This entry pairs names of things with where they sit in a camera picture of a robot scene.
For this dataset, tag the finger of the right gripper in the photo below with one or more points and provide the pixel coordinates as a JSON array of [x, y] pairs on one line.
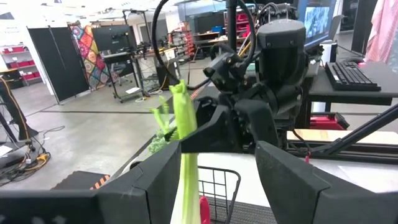
[[214, 137], [171, 135]]

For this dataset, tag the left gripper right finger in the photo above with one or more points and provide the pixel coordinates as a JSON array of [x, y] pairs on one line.
[[295, 193]]

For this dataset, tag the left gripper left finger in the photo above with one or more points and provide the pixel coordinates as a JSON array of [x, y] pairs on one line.
[[143, 193]]

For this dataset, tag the green toy celery bunch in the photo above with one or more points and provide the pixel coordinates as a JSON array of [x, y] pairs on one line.
[[185, 112]]

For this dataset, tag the red watermelon slice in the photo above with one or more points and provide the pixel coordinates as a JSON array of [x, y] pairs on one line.
[[205, 211]]

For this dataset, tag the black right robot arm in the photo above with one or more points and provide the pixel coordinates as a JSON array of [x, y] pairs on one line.
[[281, 56]]

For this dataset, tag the small red tag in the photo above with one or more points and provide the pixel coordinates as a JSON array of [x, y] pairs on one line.
[[307, 159]]

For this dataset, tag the grey woven placemat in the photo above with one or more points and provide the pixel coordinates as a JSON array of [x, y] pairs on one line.
[[248, 214]]

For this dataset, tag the white paper sheet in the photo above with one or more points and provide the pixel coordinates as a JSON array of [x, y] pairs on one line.
[[133, 90]]

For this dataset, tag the black hazard-striped floor mat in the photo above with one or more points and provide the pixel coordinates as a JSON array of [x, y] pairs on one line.
[[77, 180]]

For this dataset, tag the red storage box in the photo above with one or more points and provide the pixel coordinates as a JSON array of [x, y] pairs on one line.
[[326, 122]]

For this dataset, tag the white desktop device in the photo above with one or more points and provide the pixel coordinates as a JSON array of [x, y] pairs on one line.
[[329, 53]]

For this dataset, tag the black vertical pole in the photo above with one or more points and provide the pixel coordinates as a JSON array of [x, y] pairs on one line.
[[231, 25]]

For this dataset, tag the black computer keyboard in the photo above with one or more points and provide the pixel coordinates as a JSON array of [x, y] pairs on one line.
[[351, 76]]

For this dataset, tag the yellow power plug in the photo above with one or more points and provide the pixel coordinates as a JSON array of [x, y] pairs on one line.
[[43, 157]]

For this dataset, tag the colourful patterned cloth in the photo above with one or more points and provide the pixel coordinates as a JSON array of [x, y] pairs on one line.
[[91, 59]]

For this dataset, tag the black screen on cart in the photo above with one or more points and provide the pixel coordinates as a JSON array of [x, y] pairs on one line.
[[112, 37]]

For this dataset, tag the computer monitor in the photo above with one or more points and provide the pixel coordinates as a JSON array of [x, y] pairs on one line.
[[315, 18]]

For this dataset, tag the black divider panel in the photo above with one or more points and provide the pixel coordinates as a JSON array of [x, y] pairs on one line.
[[59, 62]]

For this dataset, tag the black side desk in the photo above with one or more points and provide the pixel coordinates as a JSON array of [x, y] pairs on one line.
[[388, 81]]

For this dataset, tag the pink hanging cloth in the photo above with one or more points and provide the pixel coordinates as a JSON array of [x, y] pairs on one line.
[[384, 28]]

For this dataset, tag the black floor stand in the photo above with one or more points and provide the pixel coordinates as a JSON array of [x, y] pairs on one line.
[[12, 102]]

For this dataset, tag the shelf with red bins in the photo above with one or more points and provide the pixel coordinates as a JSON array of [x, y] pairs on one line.
[[18, 63]]

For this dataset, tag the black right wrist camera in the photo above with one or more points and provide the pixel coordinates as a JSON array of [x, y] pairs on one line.
[[224, 70]]

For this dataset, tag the black aluminium table frame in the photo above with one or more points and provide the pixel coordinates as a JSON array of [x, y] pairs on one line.
[[357, 152]]

